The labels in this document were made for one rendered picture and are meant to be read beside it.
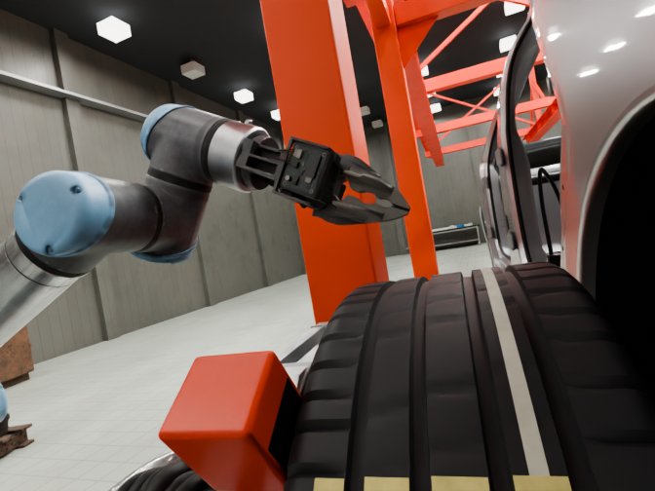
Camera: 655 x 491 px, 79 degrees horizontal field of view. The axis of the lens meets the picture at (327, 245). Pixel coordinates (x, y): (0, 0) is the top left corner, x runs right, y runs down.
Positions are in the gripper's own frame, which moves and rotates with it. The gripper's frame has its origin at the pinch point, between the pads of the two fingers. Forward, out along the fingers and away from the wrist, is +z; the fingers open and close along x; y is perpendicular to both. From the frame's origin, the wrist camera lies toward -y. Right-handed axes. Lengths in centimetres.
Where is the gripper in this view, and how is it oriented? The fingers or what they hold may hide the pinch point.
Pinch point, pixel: (400, 208)
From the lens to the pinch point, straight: 50.6
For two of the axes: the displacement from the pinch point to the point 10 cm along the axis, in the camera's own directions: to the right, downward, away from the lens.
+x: 3.3, -9.4, -0.5
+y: -3.2, -0.7, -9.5
